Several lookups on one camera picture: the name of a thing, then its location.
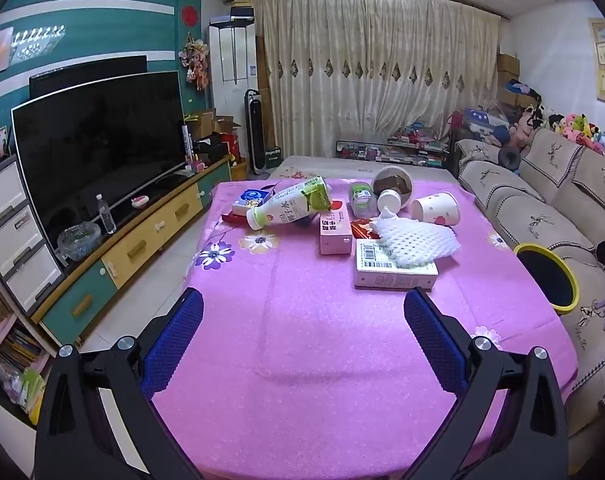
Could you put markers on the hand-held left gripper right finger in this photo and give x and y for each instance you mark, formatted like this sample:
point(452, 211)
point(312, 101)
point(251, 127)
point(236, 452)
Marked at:
point(432, 335)

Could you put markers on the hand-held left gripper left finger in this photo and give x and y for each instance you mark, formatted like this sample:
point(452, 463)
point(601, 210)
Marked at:
point(172, 340)

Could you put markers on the yellow-rimmed dark trash bin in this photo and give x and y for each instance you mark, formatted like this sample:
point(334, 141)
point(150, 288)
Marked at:
point(547, 275)

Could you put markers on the white barcode box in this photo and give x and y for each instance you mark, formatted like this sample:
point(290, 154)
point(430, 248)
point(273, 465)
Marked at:
point(377, 272)

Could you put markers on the white foam fruit net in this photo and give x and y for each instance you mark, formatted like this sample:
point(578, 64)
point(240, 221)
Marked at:
point(417, 240)

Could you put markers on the pink carton box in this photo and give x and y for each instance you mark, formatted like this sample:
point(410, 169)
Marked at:
point(335, 240)

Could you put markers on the green label milk bottle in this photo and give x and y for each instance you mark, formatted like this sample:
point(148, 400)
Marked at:
point(287, 207)

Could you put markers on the green and yellow TV cabinet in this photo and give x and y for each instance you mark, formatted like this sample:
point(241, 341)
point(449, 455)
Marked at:
point(132, 250)

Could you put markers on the beige sofa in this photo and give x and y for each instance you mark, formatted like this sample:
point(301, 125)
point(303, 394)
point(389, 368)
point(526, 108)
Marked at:
point(522, 210)

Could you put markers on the pink floral tablecloth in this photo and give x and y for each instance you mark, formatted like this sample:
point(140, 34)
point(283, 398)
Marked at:
point(307, 350)

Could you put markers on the white heart print paper cup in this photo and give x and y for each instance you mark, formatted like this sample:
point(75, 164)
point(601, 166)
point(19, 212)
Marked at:
point(437, 209)

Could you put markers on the red snack packet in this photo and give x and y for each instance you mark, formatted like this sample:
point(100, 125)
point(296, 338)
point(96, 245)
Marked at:
point(362, 230)

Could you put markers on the row of plush toys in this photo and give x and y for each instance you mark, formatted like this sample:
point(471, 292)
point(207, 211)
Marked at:
point(577, 127)

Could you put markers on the clear plastic bag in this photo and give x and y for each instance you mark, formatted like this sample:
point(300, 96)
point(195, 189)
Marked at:
point(77, 240)

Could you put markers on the clear water bottle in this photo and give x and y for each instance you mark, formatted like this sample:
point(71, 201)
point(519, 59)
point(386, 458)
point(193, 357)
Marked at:
point(106, 217)

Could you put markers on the dark round cushion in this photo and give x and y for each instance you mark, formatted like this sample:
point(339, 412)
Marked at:
point(509, 157)

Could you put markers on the small pink dish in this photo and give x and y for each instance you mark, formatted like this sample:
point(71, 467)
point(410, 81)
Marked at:
point(141, 201)

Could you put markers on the small green white bottle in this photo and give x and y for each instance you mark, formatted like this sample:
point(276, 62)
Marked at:
point(362, 200)

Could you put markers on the blue white snack packet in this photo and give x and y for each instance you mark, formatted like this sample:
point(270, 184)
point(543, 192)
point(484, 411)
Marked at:
point(250, 199)

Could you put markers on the bookshelf with books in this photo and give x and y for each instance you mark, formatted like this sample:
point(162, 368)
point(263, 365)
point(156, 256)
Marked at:
point(7, 350)

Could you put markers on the blue star print bag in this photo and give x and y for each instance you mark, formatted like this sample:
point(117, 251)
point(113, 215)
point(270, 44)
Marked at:
point(484, 120)

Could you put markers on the white drawer unit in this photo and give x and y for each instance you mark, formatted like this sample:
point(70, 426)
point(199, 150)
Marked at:
point(12, 240)

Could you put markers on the pile of books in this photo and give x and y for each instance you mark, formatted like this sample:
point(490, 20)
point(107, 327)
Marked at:
point(422, 142)

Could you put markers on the cluttered low glass shelf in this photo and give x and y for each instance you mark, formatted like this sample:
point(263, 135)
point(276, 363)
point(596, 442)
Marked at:
point(362, 152)

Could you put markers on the floral covered low table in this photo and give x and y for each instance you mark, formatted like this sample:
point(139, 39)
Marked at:
point(332, 165)

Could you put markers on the large black television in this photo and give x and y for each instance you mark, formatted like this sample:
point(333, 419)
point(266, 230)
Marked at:
point(97, 150)

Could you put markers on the stacked corner cardboard boxes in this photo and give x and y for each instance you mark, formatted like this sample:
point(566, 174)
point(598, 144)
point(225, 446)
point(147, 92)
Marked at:
point(507, 67)

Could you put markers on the cardboard boxes beside cabinet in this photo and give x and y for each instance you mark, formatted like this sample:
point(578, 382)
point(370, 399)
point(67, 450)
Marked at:
point(207, 125)

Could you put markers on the black tower fan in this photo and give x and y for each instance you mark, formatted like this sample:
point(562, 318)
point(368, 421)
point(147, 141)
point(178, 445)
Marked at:
point(258, 130)

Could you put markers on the white standing air conditioner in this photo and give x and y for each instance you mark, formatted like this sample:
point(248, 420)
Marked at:
point(232, 70)

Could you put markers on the hanging flower decoration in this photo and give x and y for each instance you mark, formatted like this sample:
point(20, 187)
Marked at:
point(195, 60)

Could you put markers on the beige curtain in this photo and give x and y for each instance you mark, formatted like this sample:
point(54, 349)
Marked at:
point(372, 60)

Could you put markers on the smaller black television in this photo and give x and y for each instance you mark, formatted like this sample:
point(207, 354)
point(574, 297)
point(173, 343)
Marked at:
point(82, 72)

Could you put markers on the black box on air conditioner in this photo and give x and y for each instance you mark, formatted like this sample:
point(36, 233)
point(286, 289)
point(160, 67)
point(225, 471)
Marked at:
point(242, 13)

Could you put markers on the red round wall decoration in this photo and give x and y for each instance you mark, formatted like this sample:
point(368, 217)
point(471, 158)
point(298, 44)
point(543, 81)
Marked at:
point(189, 15)

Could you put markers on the silver wall ornament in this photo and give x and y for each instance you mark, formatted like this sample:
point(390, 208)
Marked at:
point(37, 42)

